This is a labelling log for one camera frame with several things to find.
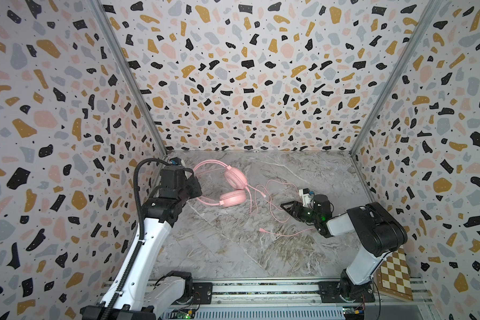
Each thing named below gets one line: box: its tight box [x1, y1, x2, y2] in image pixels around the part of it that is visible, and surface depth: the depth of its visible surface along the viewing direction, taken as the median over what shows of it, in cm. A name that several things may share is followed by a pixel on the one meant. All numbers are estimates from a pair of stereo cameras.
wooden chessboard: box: [375, 246, 414, 302], surface depth 77 cm
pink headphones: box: [192, 159, 248, 208], surface depth 77 cm
